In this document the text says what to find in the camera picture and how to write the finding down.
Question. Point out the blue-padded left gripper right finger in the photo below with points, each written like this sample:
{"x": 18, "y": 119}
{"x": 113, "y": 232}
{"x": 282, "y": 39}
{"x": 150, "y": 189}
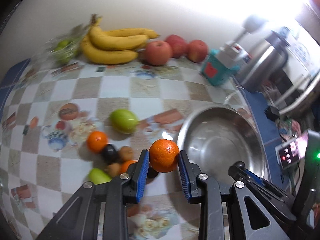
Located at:
{"x": 247, "y": 217}

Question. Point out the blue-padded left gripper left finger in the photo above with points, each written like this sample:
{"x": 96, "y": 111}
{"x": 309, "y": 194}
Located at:
{"x": 79, "y": 217}

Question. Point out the green mango-shaped fruit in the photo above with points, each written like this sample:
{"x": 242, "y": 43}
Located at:
{"x": 98, "y": 176}

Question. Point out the large orange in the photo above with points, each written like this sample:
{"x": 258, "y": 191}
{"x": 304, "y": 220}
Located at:
{"x": 163, "y": 155}

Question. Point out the smartphone on stand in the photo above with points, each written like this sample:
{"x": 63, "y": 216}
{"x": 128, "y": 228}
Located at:
{"x": 292, "y": 151}

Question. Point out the small brown fruit lower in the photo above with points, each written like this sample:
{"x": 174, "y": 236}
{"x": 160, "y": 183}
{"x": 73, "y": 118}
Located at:
{"x": 113, "y": 169}

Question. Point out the small brown fruit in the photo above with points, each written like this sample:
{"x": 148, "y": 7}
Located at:
{"x": 113, "y": 169}
{"x": 126, "y": 153}

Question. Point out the orange lower left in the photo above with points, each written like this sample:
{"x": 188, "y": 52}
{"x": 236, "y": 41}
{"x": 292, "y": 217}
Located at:
{"x": 125, "y": 165}

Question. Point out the dark plum upper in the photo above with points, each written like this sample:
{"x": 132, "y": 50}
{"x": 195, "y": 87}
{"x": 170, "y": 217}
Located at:
{"x": 109, "y": 154}

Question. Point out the stainless steel basin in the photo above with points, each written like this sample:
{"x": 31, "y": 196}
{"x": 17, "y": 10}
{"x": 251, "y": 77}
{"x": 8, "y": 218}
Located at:
{"x": 215, "y": 137}

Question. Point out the orange upper left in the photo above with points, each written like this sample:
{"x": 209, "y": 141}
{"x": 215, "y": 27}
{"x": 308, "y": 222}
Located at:
{"x": 96, "y": 141}

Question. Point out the small brown fruit upper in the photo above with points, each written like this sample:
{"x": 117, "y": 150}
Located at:
{"x": 126, "y": 153}

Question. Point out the checkered printed tablecloth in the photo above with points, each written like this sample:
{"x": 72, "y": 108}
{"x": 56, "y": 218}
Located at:
{"x": 47, "y": 116}

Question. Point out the green fruit far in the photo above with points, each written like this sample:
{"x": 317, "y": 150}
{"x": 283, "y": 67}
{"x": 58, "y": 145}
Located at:
{"x": 123, "y": 121}

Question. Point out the teal plastic box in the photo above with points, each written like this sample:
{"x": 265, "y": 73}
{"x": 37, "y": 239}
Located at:
{"x": 215, "y": 72}

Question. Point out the stainless steel thermos jug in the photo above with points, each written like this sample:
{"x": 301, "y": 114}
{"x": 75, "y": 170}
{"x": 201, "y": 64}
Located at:
{"x": 267, "y": 56}

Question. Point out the white power strip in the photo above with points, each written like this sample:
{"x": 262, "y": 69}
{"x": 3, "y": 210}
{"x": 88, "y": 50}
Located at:
{"x": 230, "y": 54}

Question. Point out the red apple right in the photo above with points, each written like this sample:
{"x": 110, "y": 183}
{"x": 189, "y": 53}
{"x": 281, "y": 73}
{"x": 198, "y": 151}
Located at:
{"x": 197, "y": 51}

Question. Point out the red apple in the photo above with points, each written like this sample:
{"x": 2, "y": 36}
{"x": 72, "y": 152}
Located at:
{"x": 157, "y": 53}
{"x": 178, "y": 45}
{"x": 197, "y": 51}

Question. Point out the clear bag of green fruit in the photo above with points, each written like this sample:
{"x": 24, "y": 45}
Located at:
{"x": 58, "y": 51}

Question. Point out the red apple middle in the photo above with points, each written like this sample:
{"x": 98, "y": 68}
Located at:
{"x": 178, "y": 45}

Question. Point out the yellow banana bunch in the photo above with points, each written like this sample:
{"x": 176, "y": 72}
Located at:
{"x": 114, "y": 46}

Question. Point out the red apple front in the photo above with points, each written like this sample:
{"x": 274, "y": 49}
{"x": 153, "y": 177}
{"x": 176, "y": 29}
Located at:
{"x": 157, "y": 53}

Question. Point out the white chair frame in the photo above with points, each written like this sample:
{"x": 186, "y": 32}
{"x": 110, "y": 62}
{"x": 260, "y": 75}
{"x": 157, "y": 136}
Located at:
{"x": 296, "y": 97}

